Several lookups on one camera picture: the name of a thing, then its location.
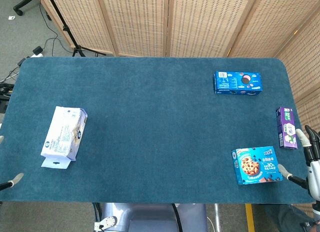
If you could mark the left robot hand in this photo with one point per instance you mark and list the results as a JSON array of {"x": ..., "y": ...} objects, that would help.
[{"x": 15, "y": 178}]

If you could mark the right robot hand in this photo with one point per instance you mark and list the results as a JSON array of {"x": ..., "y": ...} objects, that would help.
[{"x": 313, "y": 172}]

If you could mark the white tissue pack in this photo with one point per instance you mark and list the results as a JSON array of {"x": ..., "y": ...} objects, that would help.
[{"x": 62, "y": 131}]

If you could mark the teal chocolate chip cookie box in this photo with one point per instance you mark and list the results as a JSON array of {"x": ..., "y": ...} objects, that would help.
[{"x": 255, "y": 167}]

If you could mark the blue Oreo cookie box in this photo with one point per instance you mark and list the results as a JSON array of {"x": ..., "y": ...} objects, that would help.
[{"x": 235, "y": 83}]

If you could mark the purple milk carton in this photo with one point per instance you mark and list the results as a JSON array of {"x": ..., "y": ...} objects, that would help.
[{"x": 287, "y": 126}]

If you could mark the yellow floor tape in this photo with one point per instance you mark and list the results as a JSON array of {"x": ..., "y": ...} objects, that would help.
[{"x": 250, "y": 217}]

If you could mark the black floor equipment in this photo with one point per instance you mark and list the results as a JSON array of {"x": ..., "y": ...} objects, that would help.
[{"x": 5, "y": 89}]

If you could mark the metal table leg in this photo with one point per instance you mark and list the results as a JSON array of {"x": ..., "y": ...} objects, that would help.
[{"x": 217, "y": 217}]

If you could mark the white power strip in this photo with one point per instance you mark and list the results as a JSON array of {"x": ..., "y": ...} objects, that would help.
[{"x": 36, "y": 55}]

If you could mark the black power adapter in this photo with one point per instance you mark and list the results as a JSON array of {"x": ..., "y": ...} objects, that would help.
[{"x": 38, "y": 49}]

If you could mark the grey robot torso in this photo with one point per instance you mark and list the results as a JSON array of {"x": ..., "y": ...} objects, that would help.
[{"x": 150, "y": 217}]

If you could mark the black tripod stand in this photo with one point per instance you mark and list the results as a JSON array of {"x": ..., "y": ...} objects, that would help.
[{"x": 65, "y": 28}]

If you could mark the white paper scrap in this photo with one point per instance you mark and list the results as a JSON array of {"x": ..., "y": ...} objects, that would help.
[{"x": 11, "y": 17}]

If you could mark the black office chair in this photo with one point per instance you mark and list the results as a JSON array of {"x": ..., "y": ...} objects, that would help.
[{"x": 18, "y": 10}]

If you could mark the woven wood folding screen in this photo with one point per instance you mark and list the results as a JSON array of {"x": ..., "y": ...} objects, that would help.
[{"x": 137, "y": 21}]

